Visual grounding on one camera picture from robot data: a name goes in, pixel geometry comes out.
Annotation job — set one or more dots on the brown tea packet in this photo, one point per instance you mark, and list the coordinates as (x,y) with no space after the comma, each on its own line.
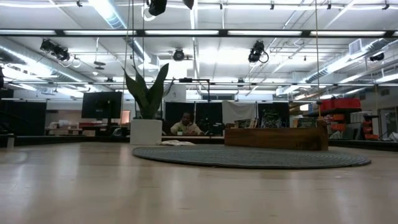
(245,124)

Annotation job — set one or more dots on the dark blue tea packet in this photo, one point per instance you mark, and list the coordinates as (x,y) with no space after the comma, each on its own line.
(270,119)

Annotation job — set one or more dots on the dark printed tea packet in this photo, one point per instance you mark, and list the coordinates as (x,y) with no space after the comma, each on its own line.
(306,122)

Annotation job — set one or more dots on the wooden tea organizer box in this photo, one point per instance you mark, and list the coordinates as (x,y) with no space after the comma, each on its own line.
(273,140)

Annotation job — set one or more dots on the black overhead light bar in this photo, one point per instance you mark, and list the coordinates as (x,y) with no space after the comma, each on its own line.
(222,32)

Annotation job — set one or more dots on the black round spot lamp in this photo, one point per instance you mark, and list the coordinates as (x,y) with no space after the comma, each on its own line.
(178,55)

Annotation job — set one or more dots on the green snake plant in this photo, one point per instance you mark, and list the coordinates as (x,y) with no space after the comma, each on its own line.
(149,99)

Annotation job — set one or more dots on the black partition panel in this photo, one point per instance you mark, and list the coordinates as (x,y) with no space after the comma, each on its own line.
(285,115)
(214,112)
(28,118)

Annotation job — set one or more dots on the black computer monitor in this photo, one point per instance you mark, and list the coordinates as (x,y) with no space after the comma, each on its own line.
(101,105)

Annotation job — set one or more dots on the white hanging sheet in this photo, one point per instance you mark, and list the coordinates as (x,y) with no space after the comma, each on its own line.
(239,110)

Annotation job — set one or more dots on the person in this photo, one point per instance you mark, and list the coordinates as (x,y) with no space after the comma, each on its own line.
(186,127)

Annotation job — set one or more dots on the white plant pot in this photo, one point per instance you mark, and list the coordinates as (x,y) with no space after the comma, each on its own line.
(146,130)

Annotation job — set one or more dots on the cluttered office desk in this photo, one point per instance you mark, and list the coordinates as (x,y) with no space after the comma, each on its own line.
(66,126)

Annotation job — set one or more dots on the round grey woven mat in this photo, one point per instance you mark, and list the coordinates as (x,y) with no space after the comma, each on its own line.
(248,160)

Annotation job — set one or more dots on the black storage shelf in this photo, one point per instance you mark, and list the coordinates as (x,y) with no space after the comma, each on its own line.
(342,110)

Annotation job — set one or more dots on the large red storage bin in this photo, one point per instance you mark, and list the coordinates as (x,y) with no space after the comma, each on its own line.
(346,103)

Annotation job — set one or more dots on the black camera stand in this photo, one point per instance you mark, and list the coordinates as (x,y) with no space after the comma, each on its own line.
(186,80)

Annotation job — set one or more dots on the small black hanging camera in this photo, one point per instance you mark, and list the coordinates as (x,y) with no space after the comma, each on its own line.
(377,57)

